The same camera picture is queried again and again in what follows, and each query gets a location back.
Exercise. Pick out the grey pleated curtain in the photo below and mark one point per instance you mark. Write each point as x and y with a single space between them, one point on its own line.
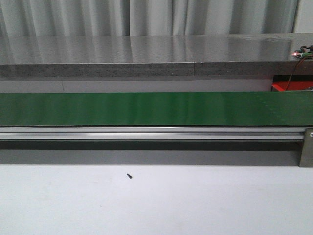
145 17

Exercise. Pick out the green conveyor belt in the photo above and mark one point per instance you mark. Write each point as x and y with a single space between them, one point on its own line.
292 108

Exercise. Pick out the red bin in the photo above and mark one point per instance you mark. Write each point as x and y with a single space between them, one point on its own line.
298 83

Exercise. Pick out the steel conveyor support bracket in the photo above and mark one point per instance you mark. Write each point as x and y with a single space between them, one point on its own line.
306 158

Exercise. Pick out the green circuit board red LED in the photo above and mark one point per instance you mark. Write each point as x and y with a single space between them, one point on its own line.
304 52

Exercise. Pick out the grey stone counter slab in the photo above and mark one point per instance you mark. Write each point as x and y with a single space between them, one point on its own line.
143 56

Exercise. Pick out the aluminium conveyor side rail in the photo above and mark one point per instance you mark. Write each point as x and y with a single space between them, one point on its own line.
156 133

